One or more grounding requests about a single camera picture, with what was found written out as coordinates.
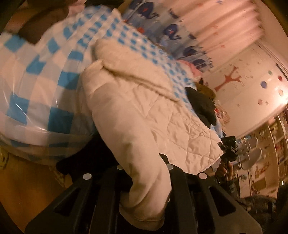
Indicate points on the whale print curtain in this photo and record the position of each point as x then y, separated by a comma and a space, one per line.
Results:
163, 27

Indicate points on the pink and brown garment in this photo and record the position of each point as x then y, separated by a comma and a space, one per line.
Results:
33, 18

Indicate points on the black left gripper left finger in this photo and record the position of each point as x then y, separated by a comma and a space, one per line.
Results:
90, 205

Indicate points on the blue white checkered plastic bag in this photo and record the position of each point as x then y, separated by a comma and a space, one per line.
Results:
44, 111

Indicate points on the brown garment at right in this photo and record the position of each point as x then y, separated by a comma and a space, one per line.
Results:
205, 90

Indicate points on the pink clothes by curtain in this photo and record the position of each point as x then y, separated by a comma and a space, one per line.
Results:
192, 68

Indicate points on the cream quilted down jacket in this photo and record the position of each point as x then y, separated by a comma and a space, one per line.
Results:
139, 118

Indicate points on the person right hand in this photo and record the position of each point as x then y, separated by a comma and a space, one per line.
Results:
226, 171

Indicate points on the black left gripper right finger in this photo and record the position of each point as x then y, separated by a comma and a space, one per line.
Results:
197, 204

